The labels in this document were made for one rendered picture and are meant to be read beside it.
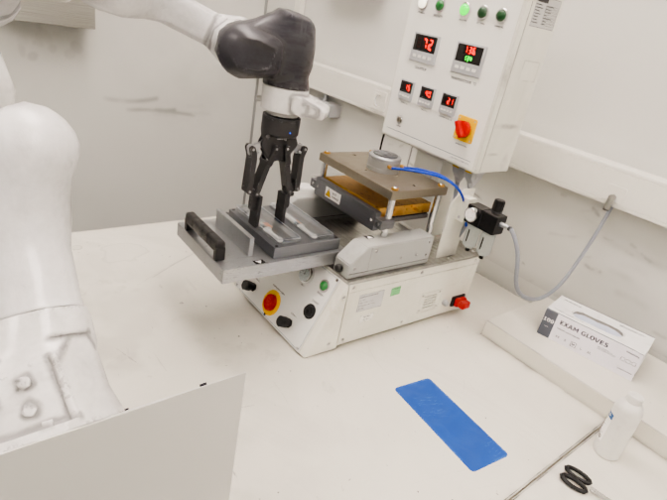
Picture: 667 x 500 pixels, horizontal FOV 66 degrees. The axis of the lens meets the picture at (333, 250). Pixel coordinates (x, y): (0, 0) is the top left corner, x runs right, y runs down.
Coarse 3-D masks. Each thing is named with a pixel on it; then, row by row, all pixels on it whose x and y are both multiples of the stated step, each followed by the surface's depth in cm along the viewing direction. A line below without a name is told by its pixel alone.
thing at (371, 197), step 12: (336, 180) 126; (348, 180) 128; (360, 192) 121; (372, 192) 122; (372, 204) 115; (384, 204) 116; (396, 204) 118; (408, 204) 119; (420, 204) 122; (396, 216) 119; (408, 216) 121; (420, 216) 124
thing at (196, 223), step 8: (192, 216) 104; (192, 224) 103; (200, 224) 101; (200, 232) 100; (208, 232) 99; (208, 240) 98; (216, 240) 96; (216, 248) 96; (224, 248) 97; (216, 256) 97; (224, 256) 98
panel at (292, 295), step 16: (288, 272) 120; (320, 272) 114; (240, 288) 130; (256, 288) 126; (272, 288) 122; (288, 288) 119; (304, 288) 116; (256, 304) 125; (288, 304) 118; (304, 304) 114; (320, 304) 111; (272, 320) 120; (304, 320) 113; (288, 336) 115; (304, 336) 112
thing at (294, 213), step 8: (288, 208) 118; (296, 208) 119; (288, 216) 114; (296, 216) 115; (304, 216) 116; (304, 224) 112; (312, 224) 113; (320, 224) 113; (312, 232) 109; (320, 232) 110; (328, 232) 110
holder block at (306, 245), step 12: (240, 216) 112; (252, 228) 107; (264, 240) 104; (300, 240) 106; (312, 240) 107; (324, 240) 108; (336, 240) 111; (276, 252) 102; (288, 252) 104; (300, 252) 106; (312, 252) 108
